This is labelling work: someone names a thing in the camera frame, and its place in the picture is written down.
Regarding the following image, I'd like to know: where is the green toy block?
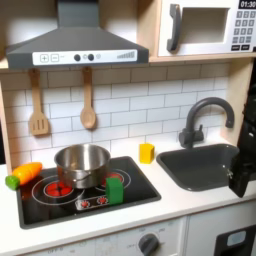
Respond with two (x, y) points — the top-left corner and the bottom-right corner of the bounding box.
(105, 177), (125, 206)

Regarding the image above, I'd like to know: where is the yellow toy block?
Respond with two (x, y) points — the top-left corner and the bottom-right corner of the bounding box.
(138, 143), (156, 165)

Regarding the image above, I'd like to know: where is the dark grey sink basin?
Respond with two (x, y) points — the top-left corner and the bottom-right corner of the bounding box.
(155, 143), (241, 193)

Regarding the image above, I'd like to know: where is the dark grey tap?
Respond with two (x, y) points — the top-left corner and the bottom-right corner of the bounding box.
(178, 96), (236, 150)

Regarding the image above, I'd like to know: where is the black dishwasher panel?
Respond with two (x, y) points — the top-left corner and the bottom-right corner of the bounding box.
(213, 224), (256, 256)

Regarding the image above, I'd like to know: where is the grey oven knob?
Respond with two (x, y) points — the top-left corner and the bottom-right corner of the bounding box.
(137, 232), (160, 256)

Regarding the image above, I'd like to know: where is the white oven front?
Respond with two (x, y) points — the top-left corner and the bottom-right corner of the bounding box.
(19, 215), (188, 256)

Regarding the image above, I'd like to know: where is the white toy microwave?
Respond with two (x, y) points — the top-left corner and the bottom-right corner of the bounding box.
(157, 0), (256, 58)

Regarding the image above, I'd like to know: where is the black stove top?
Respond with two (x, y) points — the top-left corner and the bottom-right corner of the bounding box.
(15, 155), (162, 230)

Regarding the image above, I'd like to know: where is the steel pot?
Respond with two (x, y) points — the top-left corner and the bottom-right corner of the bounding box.
(54, 143), (112, 190)

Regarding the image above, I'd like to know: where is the wooden spoon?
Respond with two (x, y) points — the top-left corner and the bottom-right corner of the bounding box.
(79, 66), (98, 130)

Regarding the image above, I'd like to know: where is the wooden slotted spatula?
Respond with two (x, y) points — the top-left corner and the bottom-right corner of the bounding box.
(27, 68), (51, 137)

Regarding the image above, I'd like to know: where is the grey range hood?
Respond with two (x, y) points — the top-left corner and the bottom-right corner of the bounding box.
(5, 0), (150, 70)

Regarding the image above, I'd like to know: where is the orange toy carrot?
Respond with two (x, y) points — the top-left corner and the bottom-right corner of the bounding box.
(4, 161), (44, 192)

